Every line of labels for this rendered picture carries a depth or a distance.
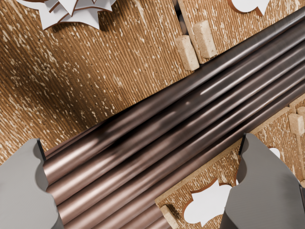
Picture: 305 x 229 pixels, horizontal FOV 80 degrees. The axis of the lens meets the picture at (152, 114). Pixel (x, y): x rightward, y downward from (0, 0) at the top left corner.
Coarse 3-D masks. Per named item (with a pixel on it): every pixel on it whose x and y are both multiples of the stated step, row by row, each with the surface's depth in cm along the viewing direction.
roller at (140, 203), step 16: (304, 80) 49; (288, 96) 48; (272, 112) 47; (240, 128) 46; (224, 144) 45; (192, 160) 45; (208, 160) 45; (176, 176) 44; (144, 192) 44; (160, 192) 43; (128, 208) 43; (144, 208) 43; (112, 224) 42
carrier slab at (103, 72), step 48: (0, 0) 23; (144, 0) 28; (0, 48) 25; (48, 48) 26; (96, 48) 28; (144, 48) 30; (0, 96) 26; (48, 96) 28; (96, 96) 30; (144, 96) 33; (0, 144) 28; (48, 144) 30
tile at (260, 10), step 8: (232, 0) 31; (240, 0) 32; (248, 0) 32; (256, 0) 33; (264, 0) 33; (232, 8) 33; (240, 8) 32; (248, 8) 33; (256, 8) 34; (264, 8) 34
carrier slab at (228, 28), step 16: (192, 0) 30; (208, 0) 31; (224, 0) 32; (272, 0) 35; (288, 0) 36; (304, 0) 37; (192, 16) 31; (208, 16) 32; (224, 16) 33; (240, 16) 34; (256, 16) 35; (272, 16) 36; (192, 32) 32; (224, 32) 34; (240, 32) 35; (256, 32) 36; (224, 48) 35
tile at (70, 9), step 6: (24, 0) 18; (30, 0) 18; (36, 0) 18; (42, 0) 18; (60, 0) 18; (66, 0) 18; (72, 0) 19; (78, 0) 20; (66, 6) 19; (72, 6) 19; (72, 12) 19
